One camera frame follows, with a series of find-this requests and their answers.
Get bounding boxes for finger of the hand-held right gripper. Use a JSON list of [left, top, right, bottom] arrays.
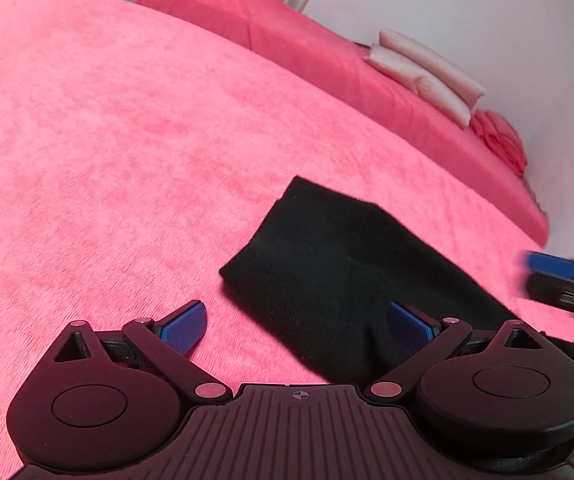
[[523, 252, 574, 282]]

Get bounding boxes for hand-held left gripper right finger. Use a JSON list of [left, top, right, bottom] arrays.
[[367, 301, 548, 403]]

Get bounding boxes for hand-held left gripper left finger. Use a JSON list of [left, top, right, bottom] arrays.
[[53, 300, 232, 404]]

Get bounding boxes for black pants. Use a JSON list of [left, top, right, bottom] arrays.
[[219, 175, 574, 387]]

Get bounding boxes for folded red blanket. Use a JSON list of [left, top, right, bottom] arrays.
[[470, 109, 528, 178]]

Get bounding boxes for pink fleece blanket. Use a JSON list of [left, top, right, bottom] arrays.
[[0, 0, 574, 480]]

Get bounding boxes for red bed cover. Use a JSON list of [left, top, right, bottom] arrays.
[[135, 0, 550, 247]]

